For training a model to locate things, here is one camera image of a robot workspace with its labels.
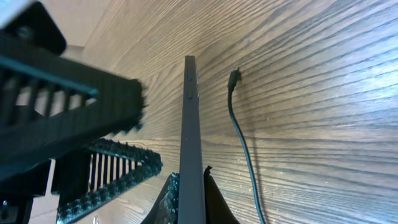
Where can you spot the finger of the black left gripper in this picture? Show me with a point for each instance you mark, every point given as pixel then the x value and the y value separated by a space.
pixel 165 209
pixel 217 210

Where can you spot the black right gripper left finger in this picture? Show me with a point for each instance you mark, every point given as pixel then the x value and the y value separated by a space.
pixel 51 105

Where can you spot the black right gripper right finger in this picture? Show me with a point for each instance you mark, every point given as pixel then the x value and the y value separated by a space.
pixel 97 173

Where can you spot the blue Samsung smartphone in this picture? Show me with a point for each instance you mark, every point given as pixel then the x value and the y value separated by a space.
pixel 191 198

